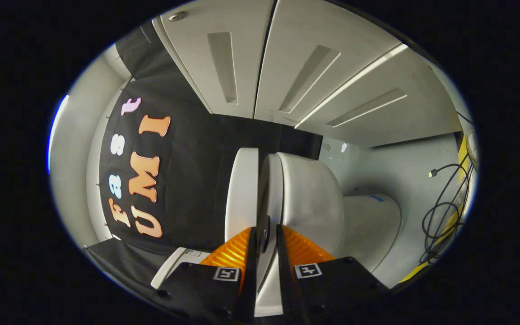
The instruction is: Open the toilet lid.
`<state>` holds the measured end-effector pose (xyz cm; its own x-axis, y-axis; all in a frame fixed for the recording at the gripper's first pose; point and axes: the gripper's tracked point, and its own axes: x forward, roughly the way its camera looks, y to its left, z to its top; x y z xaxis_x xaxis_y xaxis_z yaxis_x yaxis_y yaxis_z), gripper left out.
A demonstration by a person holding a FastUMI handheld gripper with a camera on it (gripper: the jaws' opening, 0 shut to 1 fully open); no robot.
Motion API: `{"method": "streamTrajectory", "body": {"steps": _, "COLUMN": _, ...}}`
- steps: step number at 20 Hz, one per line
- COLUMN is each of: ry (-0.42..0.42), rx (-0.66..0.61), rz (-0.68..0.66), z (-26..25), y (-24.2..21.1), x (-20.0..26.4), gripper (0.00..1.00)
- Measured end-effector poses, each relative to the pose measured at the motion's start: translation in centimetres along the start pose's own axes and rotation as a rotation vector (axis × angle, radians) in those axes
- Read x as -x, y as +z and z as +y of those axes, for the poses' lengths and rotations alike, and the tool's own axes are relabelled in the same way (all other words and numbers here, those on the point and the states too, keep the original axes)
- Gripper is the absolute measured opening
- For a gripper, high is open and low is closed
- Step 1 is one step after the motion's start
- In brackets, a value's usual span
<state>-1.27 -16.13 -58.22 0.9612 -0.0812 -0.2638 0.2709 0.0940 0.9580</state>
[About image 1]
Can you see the yellow floor strip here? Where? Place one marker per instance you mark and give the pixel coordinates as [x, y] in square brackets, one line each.
[463, 155]

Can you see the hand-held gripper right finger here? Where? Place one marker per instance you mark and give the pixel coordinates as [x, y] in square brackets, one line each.
[287, 280]

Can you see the black backdrop cloth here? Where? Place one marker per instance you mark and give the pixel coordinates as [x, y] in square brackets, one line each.
[188, 180]

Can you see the white toilet tank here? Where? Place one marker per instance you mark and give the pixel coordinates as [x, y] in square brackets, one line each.
[174, 266]

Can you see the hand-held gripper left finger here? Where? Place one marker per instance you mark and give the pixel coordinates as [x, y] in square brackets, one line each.
[251, 280]

